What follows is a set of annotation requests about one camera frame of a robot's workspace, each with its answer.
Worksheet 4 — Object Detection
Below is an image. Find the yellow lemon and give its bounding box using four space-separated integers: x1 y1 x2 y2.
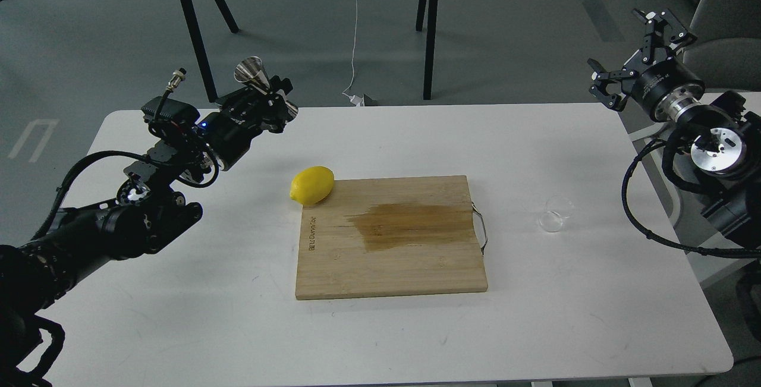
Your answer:
289 166 335 206

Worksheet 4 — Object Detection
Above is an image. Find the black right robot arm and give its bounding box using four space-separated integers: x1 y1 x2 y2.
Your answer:
587 8 759 260

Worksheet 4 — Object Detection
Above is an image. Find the grey office chair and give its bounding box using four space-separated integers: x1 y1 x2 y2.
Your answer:
683 0 760 92

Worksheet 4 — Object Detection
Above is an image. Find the small clear glass cup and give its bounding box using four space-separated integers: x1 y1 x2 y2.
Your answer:
536 194 576 233

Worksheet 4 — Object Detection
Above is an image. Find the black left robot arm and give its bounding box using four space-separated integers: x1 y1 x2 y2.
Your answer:
1 56 297 386

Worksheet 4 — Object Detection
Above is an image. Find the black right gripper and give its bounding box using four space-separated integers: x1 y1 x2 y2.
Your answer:
587 8 706 122

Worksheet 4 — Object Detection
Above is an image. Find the bamboo cutting board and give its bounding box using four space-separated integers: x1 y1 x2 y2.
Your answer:
294 175 488 300

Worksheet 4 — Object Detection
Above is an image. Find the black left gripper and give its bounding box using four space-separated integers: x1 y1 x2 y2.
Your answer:
199 77 295 171

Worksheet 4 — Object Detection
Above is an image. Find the steel double jigger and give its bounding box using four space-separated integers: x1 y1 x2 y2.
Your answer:
234 56 298 124

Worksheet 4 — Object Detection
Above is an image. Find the white cable with plug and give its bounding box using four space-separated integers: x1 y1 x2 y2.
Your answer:
341 0 378 107

